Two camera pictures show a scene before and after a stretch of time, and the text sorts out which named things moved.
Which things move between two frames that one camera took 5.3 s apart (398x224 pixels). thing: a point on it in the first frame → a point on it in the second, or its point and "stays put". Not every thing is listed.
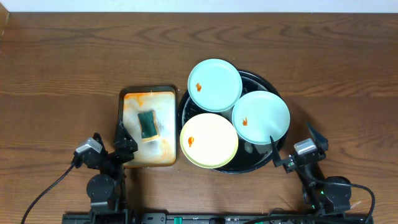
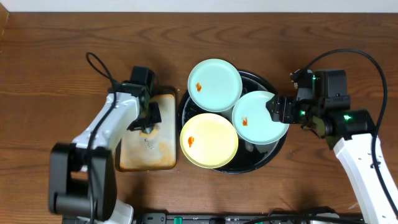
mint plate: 260,114 stays put
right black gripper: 302,160 → 280,109
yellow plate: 209,140 stays put
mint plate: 214,85 stays put
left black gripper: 113,154 → 148,117
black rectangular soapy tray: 148,114 stays put
